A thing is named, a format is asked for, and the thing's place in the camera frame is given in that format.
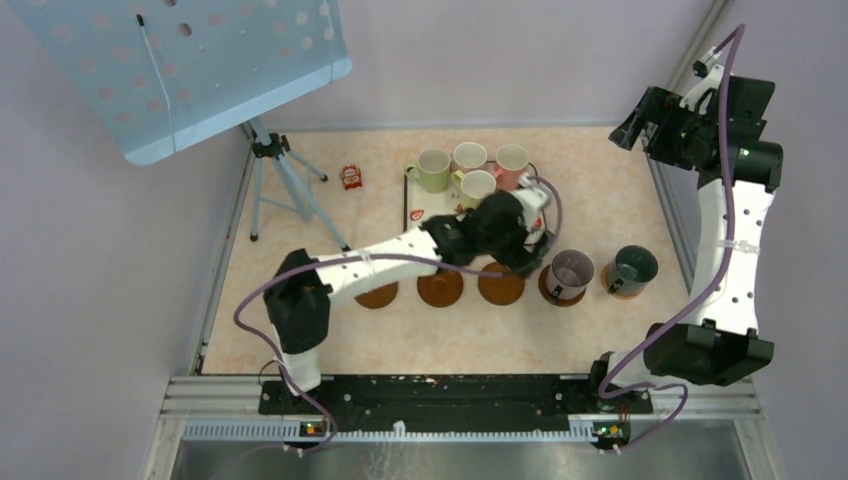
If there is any light green mug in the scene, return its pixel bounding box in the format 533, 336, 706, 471
404, 148, 452, 194

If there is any salmon pink mug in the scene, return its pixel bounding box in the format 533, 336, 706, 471
493, 144, 529, 191

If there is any white cable duct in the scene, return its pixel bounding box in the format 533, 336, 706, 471
182, 420, 597, 443

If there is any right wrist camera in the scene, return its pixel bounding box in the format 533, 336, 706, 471
679, 52, 724, 113

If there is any dark green mug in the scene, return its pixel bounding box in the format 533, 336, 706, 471
602, 245, 659, 299

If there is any purple mug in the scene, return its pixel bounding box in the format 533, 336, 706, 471
547, 250, 595, 299

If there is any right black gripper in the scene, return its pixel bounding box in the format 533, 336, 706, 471
609, 86, 715, 171

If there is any blue perforated board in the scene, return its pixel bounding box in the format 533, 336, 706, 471
10, 0, 352, 165

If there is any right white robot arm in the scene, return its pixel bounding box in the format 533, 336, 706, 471
586, 76, 784, 412

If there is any yellow green mug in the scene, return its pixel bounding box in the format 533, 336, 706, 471
452, 170, 497, 210

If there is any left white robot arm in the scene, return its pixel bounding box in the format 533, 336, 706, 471
263, 186, 556, 414

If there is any light blue tripod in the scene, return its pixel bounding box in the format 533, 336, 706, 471
246, 119, 352, 256

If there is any woven rattan coaster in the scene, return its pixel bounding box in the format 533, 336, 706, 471
600, 262, 651, 299

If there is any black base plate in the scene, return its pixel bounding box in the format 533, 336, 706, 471
258, 374, 653, 433

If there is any strawberry enamel tray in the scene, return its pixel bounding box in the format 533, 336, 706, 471
403, 162, 547, 247

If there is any small red toy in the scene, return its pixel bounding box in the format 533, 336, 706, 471
340, 165, 363, 190

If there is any pale pink mug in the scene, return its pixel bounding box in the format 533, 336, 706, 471
452, 142, 488, 173

